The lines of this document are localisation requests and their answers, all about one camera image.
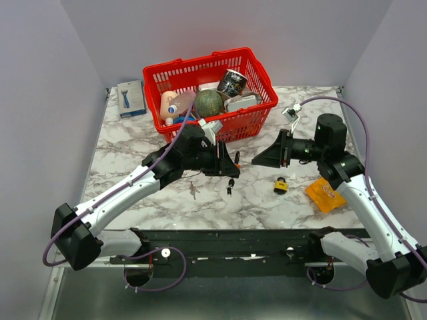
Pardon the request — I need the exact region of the purple cable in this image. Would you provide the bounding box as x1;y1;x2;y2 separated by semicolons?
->
293;96;427;303
42;99;201;294

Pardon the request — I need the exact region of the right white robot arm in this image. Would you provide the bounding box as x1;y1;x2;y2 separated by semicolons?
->
252;113;426;299

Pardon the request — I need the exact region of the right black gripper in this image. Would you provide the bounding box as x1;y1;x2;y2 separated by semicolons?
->
252;129;327;167

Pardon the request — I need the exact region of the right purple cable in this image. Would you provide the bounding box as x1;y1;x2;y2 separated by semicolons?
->
293;96;427;303

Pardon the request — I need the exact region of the orange black padlock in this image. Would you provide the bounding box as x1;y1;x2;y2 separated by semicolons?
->
234;151;241;168

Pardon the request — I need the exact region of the black printed can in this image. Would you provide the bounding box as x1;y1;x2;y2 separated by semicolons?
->
216;69;248;97

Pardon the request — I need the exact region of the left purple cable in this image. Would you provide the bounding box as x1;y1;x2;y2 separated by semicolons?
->
42;99;201;294

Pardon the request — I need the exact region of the blue razor package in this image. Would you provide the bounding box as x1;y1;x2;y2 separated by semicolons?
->
117;80;147;118

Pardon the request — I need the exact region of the red plastic shopping basket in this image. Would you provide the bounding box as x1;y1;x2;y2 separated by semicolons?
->
143;47;278;142

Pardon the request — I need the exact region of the silver tin container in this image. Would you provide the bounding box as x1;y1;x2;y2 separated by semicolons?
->
224;92;262;113

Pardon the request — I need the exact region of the pink lotion bottle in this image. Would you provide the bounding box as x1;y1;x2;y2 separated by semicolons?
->
160;89;196;126

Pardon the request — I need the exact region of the orange snack bag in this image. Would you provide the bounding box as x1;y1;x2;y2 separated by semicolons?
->
306;177;346;213

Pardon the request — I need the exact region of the silver key bunch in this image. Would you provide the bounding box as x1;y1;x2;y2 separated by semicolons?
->
189;181;200;200

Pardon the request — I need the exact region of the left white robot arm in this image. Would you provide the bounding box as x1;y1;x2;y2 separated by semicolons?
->
50;124;240;271

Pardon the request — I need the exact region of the white box in basket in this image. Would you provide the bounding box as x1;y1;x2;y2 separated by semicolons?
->
198;81;220;91

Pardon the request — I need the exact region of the yellow black padlock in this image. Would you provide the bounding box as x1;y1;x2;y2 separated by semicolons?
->
274;177;288;195

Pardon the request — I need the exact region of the green round melon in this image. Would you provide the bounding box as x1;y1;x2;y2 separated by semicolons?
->
194;90;223;118

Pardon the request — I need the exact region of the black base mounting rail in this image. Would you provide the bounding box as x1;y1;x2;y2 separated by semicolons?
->
109;229;328;278

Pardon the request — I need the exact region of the black head key set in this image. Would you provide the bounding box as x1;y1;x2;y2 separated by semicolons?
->
226;179;235;197

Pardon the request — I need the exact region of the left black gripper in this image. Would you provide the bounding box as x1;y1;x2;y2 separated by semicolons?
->
183;141;241;177

